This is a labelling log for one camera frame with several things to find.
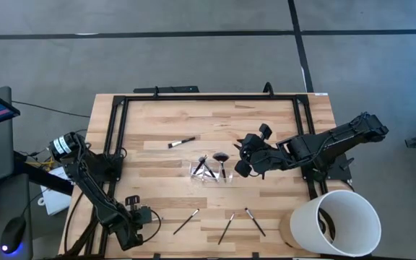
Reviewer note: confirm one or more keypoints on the black aluminium table frame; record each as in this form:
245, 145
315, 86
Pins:
211, 97

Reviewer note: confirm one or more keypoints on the round-tipped black makeup brush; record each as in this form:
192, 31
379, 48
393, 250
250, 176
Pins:
209, 170

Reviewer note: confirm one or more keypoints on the black computer mouse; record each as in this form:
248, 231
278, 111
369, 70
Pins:
13, 234

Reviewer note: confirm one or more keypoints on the clear acrylic organizer box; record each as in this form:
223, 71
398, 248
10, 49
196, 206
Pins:
211, 175

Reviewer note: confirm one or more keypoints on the white-tipped black makeup brush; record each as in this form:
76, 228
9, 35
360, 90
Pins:
182, 142

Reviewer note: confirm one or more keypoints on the white paper sheet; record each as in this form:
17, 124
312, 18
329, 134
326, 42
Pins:
54, 202

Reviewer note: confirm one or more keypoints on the fan makeup brush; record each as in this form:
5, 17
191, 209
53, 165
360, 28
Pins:
221, 157

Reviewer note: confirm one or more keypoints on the black mounting bar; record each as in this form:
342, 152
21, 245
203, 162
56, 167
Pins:
172, 89

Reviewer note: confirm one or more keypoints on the thin black makeup brush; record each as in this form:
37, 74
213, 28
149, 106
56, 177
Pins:
200, 166
186, 221
226, 228
255, 222

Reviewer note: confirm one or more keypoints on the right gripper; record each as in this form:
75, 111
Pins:
256, 153

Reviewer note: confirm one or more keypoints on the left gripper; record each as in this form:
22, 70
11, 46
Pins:
139, 213

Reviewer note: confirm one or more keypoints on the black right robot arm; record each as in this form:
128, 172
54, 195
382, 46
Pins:
338, 141

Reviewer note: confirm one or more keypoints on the black clamp hook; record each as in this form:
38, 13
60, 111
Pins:
268, 85

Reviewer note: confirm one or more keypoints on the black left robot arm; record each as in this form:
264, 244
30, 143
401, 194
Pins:
92, 195

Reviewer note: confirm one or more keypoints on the black desk beam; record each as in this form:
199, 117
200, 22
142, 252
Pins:
45, 177

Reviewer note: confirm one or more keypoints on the white cylindrical bin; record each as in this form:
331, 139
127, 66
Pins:
302, 231

